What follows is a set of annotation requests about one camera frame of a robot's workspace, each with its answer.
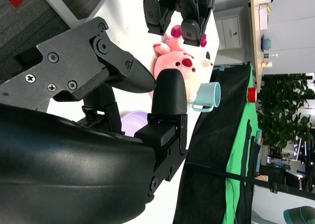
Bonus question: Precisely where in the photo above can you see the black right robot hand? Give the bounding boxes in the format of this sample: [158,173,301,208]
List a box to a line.
[0,16,189,224]

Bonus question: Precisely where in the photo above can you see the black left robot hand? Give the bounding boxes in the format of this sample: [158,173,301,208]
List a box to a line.
[142,0,215,47]

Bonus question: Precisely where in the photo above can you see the pink plush beaver doll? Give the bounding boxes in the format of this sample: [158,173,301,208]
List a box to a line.
[150,24,214,103]

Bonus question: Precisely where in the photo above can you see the lavender plastic plate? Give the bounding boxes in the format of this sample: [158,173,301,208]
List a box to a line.
[120,110,149,137]

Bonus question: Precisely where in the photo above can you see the white cabinet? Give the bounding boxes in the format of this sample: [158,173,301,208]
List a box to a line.
[213,8,247,67]

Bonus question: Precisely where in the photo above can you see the light wooden desk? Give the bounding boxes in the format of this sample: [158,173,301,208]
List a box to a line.
[249,0,274,87]

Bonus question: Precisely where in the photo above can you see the blue bowl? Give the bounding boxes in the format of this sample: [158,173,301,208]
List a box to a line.
[262,35,273,51]

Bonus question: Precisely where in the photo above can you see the light blue plastic mug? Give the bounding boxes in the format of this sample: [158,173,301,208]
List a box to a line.
[191,82,221,113]

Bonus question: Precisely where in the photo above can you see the red round button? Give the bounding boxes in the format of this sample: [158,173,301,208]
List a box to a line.
[247,87,258,103]

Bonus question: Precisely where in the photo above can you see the white table leg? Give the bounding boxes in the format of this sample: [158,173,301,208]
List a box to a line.
[34,0,80,27]

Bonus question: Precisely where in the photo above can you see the green leafy plant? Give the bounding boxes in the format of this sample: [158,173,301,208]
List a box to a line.
[255,73,315,150]

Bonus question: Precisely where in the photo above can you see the black backdrop cloth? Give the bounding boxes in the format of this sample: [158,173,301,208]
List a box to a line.
[172,64,252,224]

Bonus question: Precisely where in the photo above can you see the green backdrop cloth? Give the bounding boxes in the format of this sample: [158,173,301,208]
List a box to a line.
[220,64,262,224]

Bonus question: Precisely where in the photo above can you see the teal chair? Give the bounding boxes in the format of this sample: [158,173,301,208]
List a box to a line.
[283,205,315,224]

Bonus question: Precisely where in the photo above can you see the black strap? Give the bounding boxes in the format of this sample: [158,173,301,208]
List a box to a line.
[184,161,315,200]

